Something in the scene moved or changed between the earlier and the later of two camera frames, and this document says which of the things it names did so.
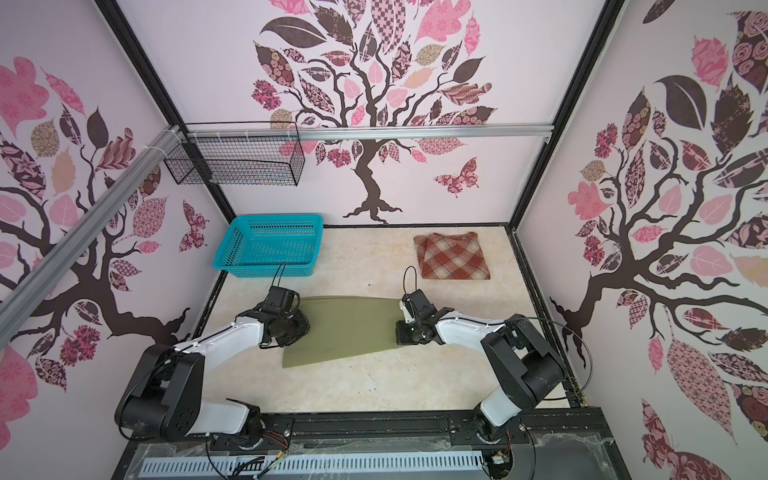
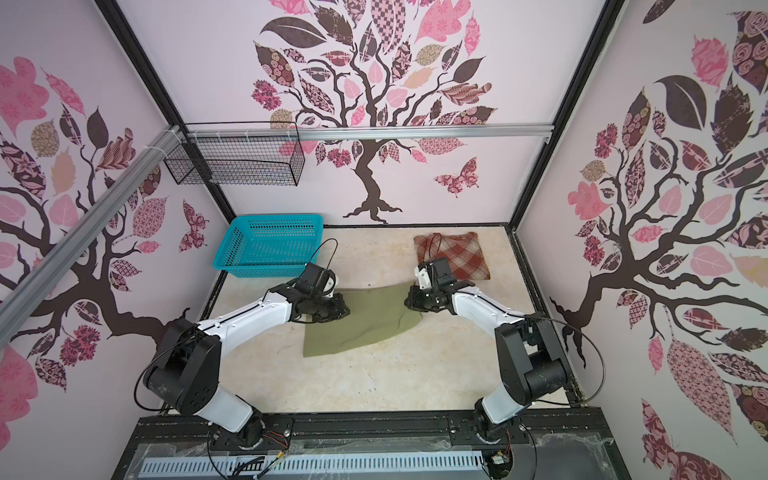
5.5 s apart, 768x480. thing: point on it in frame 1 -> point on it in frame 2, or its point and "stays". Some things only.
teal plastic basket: (270, 246) stays
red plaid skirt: (452, 256) stays
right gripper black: (401, 333) -> (413, 298)
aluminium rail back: (372, 134) stays
